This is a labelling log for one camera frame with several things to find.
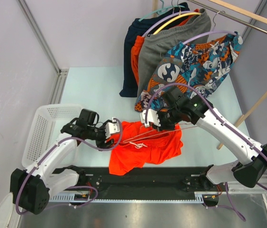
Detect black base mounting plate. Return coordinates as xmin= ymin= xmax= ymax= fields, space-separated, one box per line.
xmin=49 ymin=166 xmax=236 ymax=207

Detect purple cable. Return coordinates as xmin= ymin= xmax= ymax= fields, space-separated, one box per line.
xmin=144 ymin=82 xmax=267 ymax=222
xmin=15 ymin=117 xmax=124 ymax=216

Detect wooden clothes rack frame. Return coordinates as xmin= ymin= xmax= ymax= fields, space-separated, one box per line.
xmin=152 ymin=0 xmax=267 ymax=150

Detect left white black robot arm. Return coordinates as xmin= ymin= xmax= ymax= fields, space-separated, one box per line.
xmin=10 ymin=109 xmax=122 ymax=215

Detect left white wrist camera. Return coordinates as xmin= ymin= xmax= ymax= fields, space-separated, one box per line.
xmin=104 ymin=117 xmax=121 ymax=138

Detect purple hanger front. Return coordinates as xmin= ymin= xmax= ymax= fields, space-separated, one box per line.
xmin=179 ymin=10 xmax=238 ymax=44

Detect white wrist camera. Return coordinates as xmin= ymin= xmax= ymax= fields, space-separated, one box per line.
xmin=139 ymin=109 xmax=161 ymax=128
xmin=104 ymin=117 xmax=121 ymax=138

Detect purple hanger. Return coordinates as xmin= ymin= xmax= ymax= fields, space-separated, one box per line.
xmin=142 ymin=10 xmax=192 ymax=37
xmin=179 ymin=10 xmax=238 ymax=44

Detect purple hanger rear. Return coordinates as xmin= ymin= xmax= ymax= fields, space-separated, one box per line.
xmin=142 ymin=10 xmax=192 ymax=37

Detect metal clothes rail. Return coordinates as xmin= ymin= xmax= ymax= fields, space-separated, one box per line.
xmin=190 ymin=0 xmax=267 ymax=37

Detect teal hanger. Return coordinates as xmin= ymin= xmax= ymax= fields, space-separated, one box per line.
xmin=138 ymin=0 xmax=173 ymax=21

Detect white slotted cable duct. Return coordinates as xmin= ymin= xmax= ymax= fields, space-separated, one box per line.
xmin=49 ymin=192 xmax=204 ymax=204

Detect bright orange shorts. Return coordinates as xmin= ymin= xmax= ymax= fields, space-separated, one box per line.
xmin=109 ymin=121 xmax=183 ymax=176

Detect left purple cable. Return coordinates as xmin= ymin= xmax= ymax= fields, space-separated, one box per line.
xmin=15 ymin=117 xmax=124 ymax=216

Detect navy blue shorts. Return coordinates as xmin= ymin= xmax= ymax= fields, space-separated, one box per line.
xmin=119 ymin=2 xmax=191 ymax=98

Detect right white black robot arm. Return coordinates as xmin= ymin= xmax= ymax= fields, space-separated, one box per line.
xmin=144 ymin=83 xmax=267 ymax=190

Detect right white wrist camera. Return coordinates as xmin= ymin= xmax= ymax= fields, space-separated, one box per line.
xmin=139 ymin=109 xmax=161 ymax=128

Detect patterned blue orange shorts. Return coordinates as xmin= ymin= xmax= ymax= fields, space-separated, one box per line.
xmin=134 ymin=33 xmax=243 ymax=112

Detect white plastic laundry basket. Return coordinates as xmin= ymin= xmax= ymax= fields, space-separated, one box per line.
xmin=21 ymin=104 xmax=83 ymax=167

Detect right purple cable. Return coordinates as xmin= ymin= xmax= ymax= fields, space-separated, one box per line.
xmin=144 ymin=82 xmax=267 ymax=222

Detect dark orange hanging shorts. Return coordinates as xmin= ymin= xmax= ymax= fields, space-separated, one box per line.
xmin=131 ymin=15 xmax=193 ymax=84

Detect yellow hanger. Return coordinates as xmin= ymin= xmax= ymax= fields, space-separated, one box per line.
xmin=153 ymin=11 xmax=201 ymax=35

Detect aluminium frame post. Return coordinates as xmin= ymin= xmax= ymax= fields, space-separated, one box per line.
xmin=17 ymin=0 xmax=61 ymax=75

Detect grey shorts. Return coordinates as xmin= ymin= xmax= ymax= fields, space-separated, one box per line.
xmin=137 ymin=8 xmax=212 ymax=96

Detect pink wire hanger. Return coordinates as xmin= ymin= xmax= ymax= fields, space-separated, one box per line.
xmin=123 ymin=123 xmax=196 ymax=143

